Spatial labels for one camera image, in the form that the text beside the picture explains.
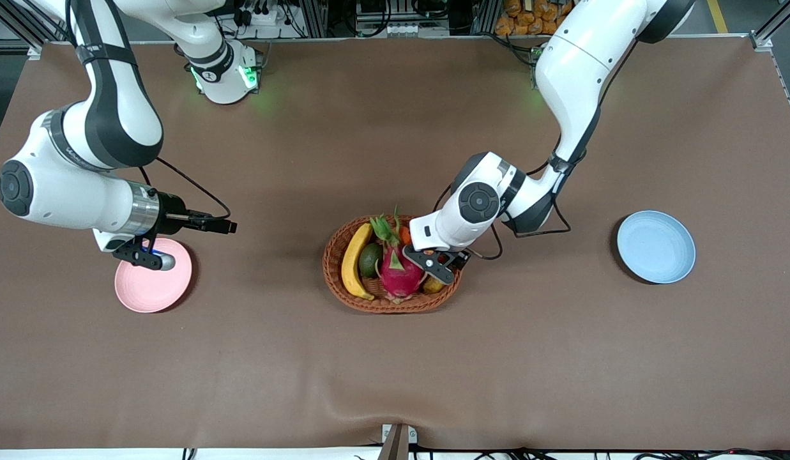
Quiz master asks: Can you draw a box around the aluminium frame corner profile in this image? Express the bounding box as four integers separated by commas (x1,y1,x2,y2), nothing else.
0,0,70,59
749,0,790,52

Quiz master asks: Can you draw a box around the green avocado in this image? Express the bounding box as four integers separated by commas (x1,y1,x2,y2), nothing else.
358,243,384,279

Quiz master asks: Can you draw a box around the pile of orange buns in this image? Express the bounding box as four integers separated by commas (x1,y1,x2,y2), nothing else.
494,0,571,37

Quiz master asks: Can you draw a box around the blue plastic plate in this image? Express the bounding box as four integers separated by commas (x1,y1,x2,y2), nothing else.
617,210,697,284

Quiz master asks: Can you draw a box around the brown wicker basket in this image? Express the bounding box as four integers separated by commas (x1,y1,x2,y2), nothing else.
323,215,464,314

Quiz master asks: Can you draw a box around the brown tablecloth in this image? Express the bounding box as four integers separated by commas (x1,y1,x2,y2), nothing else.
0,35,790,451

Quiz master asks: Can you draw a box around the white power strip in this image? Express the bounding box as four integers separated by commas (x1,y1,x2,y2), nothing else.
238,3,280,26

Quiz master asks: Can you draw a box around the yellow banana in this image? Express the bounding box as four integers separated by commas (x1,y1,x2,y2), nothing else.
341,222,376,301

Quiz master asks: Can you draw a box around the pink dragon fruit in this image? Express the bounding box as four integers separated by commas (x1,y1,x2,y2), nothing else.
369,216,429,304

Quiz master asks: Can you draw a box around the aluminium camera pole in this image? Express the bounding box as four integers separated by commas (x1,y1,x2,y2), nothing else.
377,424,418,460

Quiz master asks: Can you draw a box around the aluminium frame post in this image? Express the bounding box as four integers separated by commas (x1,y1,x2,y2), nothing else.
299,0,328,37
473,0,501,36

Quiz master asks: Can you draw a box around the orange carrot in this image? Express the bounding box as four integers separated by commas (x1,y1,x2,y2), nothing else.
393,206,414,249

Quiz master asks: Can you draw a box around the white socket bar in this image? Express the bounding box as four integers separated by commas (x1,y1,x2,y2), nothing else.
381,22,434,37

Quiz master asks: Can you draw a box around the pink plastic plate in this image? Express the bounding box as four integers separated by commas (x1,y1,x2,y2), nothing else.
114,238,193,314

